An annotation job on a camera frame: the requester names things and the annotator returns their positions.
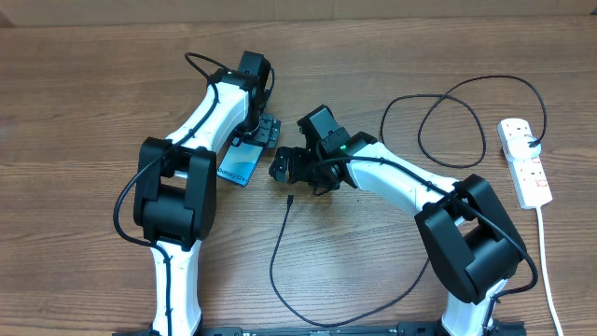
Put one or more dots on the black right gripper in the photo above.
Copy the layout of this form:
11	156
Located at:
299	157

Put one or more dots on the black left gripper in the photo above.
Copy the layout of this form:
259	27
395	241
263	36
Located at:
268	133

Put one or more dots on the blue Galaxy smartphone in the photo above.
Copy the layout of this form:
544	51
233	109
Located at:
239	163

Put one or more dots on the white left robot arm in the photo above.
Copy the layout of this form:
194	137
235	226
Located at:
169	204

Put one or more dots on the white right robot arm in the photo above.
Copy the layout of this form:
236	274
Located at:
471	243

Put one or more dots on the white charger plug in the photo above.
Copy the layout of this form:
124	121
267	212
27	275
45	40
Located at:
522	148

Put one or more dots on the white power strip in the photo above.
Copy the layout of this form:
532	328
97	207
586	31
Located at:
529	178

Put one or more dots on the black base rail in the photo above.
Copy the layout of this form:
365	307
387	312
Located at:
317	331

